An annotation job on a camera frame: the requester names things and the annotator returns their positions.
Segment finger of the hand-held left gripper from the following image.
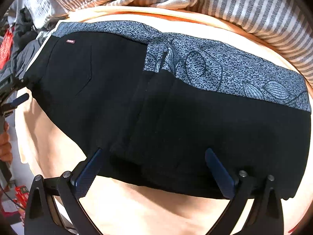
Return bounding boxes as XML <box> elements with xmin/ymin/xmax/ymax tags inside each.
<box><xmin>0</xmin><ymin>77</ymin><xmax>32</xmax><ymax>96</ymax></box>
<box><xmin>0</xmin><ymin>92</ymin><xmax>30</xmax><ymax>112</ymax></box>

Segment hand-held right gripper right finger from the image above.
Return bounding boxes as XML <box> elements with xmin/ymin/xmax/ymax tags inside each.
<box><xmin>204</xmin><ymin>147</ymin><xmax>285</xmax><ymax>235</ymax></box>

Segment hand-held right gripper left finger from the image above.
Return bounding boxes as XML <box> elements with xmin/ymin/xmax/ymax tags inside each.
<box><xmin>24</xmin><ymin>147</ymin><xmax>103</xmax><ymax>235</ymax></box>

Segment black pants with blue band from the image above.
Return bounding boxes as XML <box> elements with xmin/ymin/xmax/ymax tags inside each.
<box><xmin>25</xmin><ymin>21</ymin><xmax>313</xmax><ymax>200</ymax></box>

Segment person's left hand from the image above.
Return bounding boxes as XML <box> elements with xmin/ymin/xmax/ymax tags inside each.
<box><xmin>0</xmin><ymin>122</ymin><xmax>13</xmax><ymax>162</ymax></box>

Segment red printed cloth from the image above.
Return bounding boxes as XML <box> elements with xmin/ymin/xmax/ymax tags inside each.
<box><xmin>0</xmin><ymin>29</ymin><xmax>14</xmax><ymax>71</ymax></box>

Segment dark grey jacket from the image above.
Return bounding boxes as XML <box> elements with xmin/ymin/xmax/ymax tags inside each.
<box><xmin>0</xmin><ymin>7</ymin><xmax>48</xmax><ymax>85</ymax></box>

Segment red box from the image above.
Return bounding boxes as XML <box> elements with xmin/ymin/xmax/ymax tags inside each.
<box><xmin>14</xmin><ymin>184</ymin><xmax>30</xmax><ymax>210</ymax></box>

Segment peach bed sheet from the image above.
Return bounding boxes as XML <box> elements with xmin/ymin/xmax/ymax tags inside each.
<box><xmin>14</xmin><ymin>4</ymin><xmax>313</xmax><ymax>235</ymax></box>

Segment grey striped duvet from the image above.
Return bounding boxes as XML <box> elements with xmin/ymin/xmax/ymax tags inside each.
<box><xmin>17</xmin><ymin>0</ymin><xmax>313</xmax><ymax>90</ymax></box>

